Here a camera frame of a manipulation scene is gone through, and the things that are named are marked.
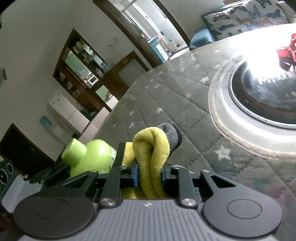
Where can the teal sofa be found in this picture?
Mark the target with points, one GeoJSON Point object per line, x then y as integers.
{"type": "Point", "coordinates": [206, 36]}

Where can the grey quilted star tablecloth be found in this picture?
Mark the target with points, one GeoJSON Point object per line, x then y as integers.
{"type": "Point", "coordinates": [177, 92]}

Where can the yellow grey cleaning cloth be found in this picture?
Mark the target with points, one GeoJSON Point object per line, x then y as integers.
{"type": "Point", "coordinates": [151, 148]}

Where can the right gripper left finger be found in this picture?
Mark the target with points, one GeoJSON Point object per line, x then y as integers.
{"type": "Point", "coordinates": [120, 176]}

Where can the dark wooden side table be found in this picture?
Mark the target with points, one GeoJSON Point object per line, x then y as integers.
{"type": "Point", "coordinates": [122, 75]}

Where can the blue white cabinet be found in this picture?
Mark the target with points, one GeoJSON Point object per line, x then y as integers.
{"type": "Point", "coordinates": [159, 48]}

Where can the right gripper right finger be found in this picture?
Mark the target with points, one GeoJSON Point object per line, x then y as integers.
{"type": "Point", "coordinates": [177, 183]}

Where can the white microwave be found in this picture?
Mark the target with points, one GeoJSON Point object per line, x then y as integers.
{"type": "Point", "coordinates": [92, 80]}

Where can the dark wooden shelf unit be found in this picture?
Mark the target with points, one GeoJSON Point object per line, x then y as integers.
{"type": "Point", "coordinates": [77, 61]}

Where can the white bucket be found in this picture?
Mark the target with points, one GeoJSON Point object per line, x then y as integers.
{"type": "Point", "coordinates": [172, 47]}

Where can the red plastic bag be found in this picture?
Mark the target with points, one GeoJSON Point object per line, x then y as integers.
{"type": "Point", "coordinates": [286, 55]}

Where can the white refrigerator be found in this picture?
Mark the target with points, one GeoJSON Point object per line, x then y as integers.
{"type": "Point", "coordinates": [67, 114]}

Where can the round induction cooktop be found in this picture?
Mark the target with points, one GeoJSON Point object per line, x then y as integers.
{"type": "Point", "coordinates": [253, 105]}

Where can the green plastic bottle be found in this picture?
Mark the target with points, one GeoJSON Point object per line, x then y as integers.
{"type": "Point", "coordinates": [96, 155]}

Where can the large butterfly print pillow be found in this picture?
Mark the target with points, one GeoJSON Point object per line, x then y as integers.
{"type": "Point", "coordinates": [245, 17]}

